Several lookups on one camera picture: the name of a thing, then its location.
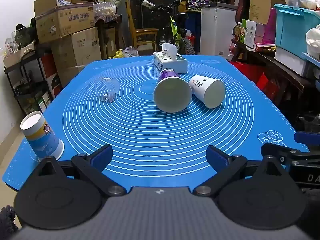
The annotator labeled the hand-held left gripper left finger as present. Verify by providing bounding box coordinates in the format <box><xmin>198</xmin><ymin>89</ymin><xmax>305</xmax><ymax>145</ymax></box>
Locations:
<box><xmin>32</xmin><ymin>144</ymin><xmax>127</xmax><ymax>197</ymax></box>

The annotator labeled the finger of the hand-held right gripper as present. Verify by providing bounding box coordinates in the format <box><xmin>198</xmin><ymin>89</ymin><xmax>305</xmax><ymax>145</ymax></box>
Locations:
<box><xmin>260</xmin><ymin>143</ymin><xmax>303</xmax><ymax>166</ymax></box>
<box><xmin>294</xmin><ymin>131</ymin><xmax>320</xmax><ymax>146</ymax></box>

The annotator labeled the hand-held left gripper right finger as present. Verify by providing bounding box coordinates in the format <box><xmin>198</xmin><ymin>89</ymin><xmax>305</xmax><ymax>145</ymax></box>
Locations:
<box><xmin>194</xmin><ymin>145</ymin><xmax>288</xmax><ymax>197</ymax></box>

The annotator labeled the blue and yellow paper cup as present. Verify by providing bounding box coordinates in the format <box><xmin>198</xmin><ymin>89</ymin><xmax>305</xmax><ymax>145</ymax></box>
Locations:
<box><xmin>20</xmin><ymin>111</ymin><xmax>65</xmax><ymax>162</ymax></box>

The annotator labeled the clear plastic cup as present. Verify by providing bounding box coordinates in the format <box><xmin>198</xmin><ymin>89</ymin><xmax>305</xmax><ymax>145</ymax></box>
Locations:
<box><xmin>95</xmin><ymin>77</ymin><xmax>120</xmax><ymax>103</ymax></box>

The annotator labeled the white printed paper cup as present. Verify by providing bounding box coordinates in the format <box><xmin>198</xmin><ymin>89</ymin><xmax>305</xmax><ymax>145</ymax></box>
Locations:
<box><xmin>189</xmin><ymin>75</ymin><xmax>226</xmax><ymax>109</ymax></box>

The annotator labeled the purple paper cup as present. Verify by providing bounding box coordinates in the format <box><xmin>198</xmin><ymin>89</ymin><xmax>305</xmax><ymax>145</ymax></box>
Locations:
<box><xmin>153</xmin><ymin>68</ymin><xmax>193</xmax><ymax>113</ymax></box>

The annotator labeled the blue silicone baking mat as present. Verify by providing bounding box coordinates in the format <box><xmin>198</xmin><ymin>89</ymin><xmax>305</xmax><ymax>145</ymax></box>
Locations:
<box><xmin>2</xmin><ymin>54</ymin><xmax>310</xmax><ymax>193</ymax></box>

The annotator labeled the white storage box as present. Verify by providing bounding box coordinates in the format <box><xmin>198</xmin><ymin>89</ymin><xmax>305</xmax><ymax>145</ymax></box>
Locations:
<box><xmin>274</xmin><ymin>46</ymin><xmax>313</xmax><ymax>77</ymax></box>

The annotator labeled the dark wooden side table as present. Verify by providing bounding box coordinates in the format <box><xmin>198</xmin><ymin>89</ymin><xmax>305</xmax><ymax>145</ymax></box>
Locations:
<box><xmin>231</xmin><ymin>39</ymin><xmax>316</xmax><ymax>98</ymax></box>

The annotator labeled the black metal shelf rack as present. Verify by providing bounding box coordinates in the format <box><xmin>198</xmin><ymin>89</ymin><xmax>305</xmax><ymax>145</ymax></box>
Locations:
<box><xmin>3</xmin><ymin>44</ymin><xmax>63</xmax><ymax>116</ymax></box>

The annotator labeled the white cloth bundle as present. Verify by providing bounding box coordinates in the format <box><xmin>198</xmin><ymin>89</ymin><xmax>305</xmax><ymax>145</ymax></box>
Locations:
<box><xmin>305</xmin><ymin>24</ymin><xmax>320</xmax><ymax>57</ymax></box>

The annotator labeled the white tissue box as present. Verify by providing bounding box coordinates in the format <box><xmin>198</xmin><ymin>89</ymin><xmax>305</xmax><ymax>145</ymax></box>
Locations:
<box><xmin>153</xmin><ymin>43</ymin><xmax>188</xmax><ymax>74</ymax></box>

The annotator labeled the crumpled clear plastic bag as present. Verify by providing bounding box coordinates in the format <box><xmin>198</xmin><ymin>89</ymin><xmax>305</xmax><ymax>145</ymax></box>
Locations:
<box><xmin>122</xmin><ymin>46</ymin><xmax>139</xmax><ymax>58</ymax></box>

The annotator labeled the teal plastic storage bin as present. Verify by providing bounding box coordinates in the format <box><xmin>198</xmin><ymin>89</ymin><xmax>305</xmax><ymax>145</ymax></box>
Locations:
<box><xmin>273</xmin><ymin>4</ymin><xmax>320</xmax><ymax>50</ymax></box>

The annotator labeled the plain brown cardboard box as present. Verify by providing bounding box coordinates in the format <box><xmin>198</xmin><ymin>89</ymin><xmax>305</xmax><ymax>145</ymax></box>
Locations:
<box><xmin>51</xmin><ymin>27</ymin><xmax>102</xmax><ymax>67</ymax></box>

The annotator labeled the pink paper bag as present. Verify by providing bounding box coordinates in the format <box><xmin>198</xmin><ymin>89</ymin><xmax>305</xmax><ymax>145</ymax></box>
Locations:
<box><xmin>262</xmin><ymin>7</ymin><xmax>277</xmax><ymax>44</ymax></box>

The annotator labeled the green and white carton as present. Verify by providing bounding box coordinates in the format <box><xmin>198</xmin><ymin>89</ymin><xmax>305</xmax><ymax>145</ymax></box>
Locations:
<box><xmin>241</xmin><ymin>19</ymin><xmax>265</xmax><ymax>49</ymax></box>

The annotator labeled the red bucket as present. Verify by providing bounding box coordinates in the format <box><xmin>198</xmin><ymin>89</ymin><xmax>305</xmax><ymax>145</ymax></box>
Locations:
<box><xmin>185</xmin><ymin>35</ymin><xmax>197</xmax><ymax>48</ymax></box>

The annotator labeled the white cabinet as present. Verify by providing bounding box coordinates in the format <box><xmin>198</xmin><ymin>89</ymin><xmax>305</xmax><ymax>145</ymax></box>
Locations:
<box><xmin>200</xmin><ymin>2</ymin><xmax>238</xmax><ymax>57</ymax></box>

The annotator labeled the wooden chair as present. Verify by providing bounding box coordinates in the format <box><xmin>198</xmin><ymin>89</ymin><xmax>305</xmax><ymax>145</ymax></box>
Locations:
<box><xmin>125</xmin><ymin>0</ymin><xmax>159</xmax><ymax>52</ymax></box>

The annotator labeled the green and black bicycle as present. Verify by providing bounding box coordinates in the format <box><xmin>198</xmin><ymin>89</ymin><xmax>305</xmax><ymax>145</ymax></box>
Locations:
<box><xmin>139</xmin><ymin>0</ymin><xmax>198</xmax><ymax>56</ymax></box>

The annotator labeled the small cardboard tray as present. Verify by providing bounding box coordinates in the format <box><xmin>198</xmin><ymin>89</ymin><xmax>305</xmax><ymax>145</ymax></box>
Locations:
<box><xmin>3</xmin><ymin>42</ymin><xmax>36</xmax><ymax>68</ymax></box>

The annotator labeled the large open cardboard box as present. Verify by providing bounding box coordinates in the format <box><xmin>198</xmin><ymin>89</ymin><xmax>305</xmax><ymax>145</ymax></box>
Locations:
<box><xmin>33</xmin><ymin>0</ymin><xmax>96</xmax><ymax>44</ymax></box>

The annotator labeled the tall brown cardboard box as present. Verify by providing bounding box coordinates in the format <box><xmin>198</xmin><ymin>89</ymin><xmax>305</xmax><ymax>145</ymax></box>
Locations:
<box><xmin>248</xmin><ymin>0</ymin><xmax>281</xmax><ymax>25</ymax></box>

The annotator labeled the dark bag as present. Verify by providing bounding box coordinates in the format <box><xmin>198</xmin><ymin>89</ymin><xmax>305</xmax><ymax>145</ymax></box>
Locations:
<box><xmin>11</xmin><ymin>17</ymin><xmax>37</xmax><ymax>48</ymax></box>

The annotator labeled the pack of clear bottles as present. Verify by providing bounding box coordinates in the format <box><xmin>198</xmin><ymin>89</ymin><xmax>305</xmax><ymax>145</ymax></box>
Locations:
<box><xmin>93</xmin><ymin>1</ymin><xmax>117</xmax><ymax>18</ymax></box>

